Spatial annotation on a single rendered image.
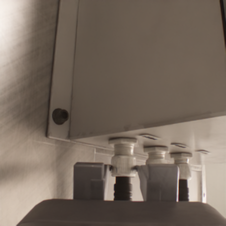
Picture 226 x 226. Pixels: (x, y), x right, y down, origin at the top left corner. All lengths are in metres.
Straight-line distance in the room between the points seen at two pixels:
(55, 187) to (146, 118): 0.07
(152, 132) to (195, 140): 0.04
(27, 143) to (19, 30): 0.07
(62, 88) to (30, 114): 0.03
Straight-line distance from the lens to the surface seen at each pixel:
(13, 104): 0.17
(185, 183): 0.24
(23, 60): 0.18
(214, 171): 3.80
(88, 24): 0.21
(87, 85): 0.19
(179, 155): 0.23
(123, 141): 0.17
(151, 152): 0.21
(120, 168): 0.17
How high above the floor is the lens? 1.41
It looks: 46 degrees up
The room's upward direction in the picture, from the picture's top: 46 degrees clockwise
